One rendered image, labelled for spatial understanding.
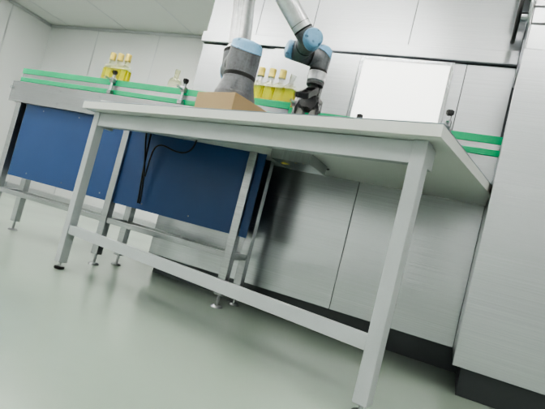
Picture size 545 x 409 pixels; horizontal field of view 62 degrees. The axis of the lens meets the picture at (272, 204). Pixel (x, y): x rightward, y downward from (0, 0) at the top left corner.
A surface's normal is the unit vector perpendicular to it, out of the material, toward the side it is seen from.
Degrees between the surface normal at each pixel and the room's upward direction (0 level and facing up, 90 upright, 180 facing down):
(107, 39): 90
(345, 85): 90
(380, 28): 90
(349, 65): 90
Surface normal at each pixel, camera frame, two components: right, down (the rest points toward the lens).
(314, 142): -0.56, -0.18
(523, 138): -0.37, -0.14
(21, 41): 0.90, 0.21
